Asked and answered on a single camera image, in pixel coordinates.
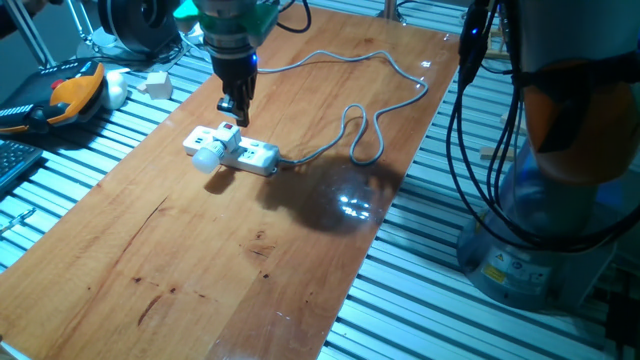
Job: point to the white polyhedron block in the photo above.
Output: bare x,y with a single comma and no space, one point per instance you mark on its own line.
159,86

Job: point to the thin metal tool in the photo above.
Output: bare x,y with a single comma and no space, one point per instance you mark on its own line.
20,218

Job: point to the white bulb holder with bulb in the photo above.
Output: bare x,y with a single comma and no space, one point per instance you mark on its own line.
205,160

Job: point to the white power strip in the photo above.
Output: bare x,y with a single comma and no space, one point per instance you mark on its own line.
255,155

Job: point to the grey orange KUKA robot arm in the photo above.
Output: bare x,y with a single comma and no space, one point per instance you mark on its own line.
575,30

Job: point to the black round spool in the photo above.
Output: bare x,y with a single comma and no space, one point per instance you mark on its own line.
135,22

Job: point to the slanted silver metal bar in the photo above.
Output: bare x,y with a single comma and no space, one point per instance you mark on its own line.
30,32

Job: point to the small wooden piece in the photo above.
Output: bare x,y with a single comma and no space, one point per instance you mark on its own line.
495,153

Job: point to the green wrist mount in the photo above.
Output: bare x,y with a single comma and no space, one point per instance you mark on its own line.
262,22

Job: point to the thin metal rod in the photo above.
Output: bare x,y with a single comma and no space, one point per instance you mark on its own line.
80,22

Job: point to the bystander hand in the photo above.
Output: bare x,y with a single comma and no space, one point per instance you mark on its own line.
35,5

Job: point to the small green object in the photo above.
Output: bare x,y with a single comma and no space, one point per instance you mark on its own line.
185,17

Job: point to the orange black teach pendant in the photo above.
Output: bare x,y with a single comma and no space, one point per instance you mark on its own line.
75,95

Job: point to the black computer keyboard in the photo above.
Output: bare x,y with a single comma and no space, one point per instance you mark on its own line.
17,157

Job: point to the white round object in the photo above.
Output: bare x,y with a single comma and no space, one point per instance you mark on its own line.
116,90

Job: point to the orange wooden board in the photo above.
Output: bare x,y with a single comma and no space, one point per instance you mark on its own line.
200,310

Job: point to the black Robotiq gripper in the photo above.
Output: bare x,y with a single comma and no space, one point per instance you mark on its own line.
234,70

